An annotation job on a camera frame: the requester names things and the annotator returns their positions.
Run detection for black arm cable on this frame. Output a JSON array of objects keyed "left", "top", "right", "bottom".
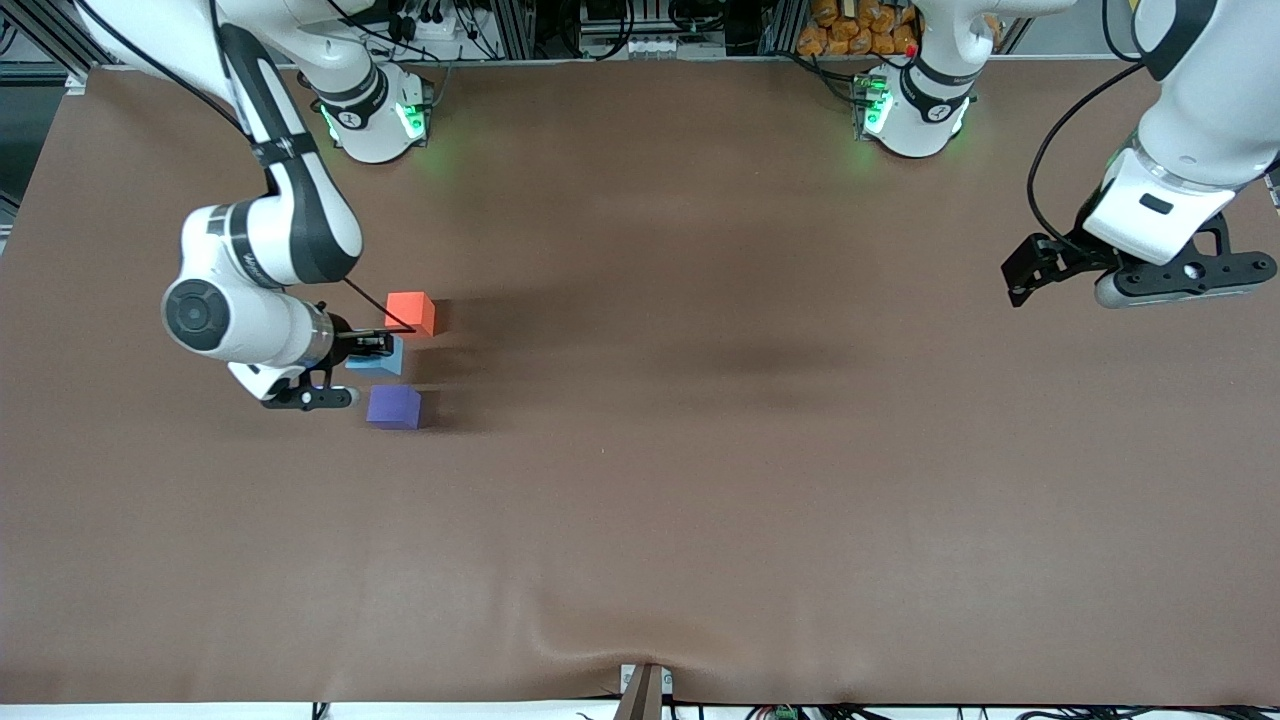
[
  {"left": 75, "top": 0, "right": 418, "bottom": 333},
  {"left": 1028, "top": 0, "right": 1151, "bottom": 253}
]

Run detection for light blue foam block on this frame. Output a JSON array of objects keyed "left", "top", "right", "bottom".
[{"left": 345, "top": 335, "right": 405, "bottom": 377}]

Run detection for white power strip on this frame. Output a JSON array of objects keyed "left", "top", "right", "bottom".
[{"left": 385, "top": 8, "right": 471, "bottom": 43}]

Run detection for aluminium frame profile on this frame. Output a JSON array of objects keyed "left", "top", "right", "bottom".
[
  {"left": 0, "top": 0, "right": 111, "bottom": 81},
  {"left": 490, "top": 0, "right": 536, "bottom": 59}
]

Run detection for brown table cover mat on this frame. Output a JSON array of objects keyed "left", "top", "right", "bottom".
[{"left": 0, "top": 58, "right": 1280, "bottom": 707}]

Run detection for orange foam block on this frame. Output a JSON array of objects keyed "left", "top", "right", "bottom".
[{"left": 384, "top": 291, "right": 437, "bottom": 340}]

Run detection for orange bagged items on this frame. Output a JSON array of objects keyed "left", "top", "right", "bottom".
[{"left": 797, "top": 0, "right": 921, "bottom": 57}]

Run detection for purple foam block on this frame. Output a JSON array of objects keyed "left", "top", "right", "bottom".
[{"left": 365, "top": 384, "right": 423, "bottom": 431}]

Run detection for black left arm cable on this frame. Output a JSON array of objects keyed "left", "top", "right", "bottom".
[{"left": 1028, "top": 0, "right": 1151, "bottom": 253}]

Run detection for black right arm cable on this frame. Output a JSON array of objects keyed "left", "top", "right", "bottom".
[{"left": 75, "top": 0, "right": 418, "bottom": 333}]

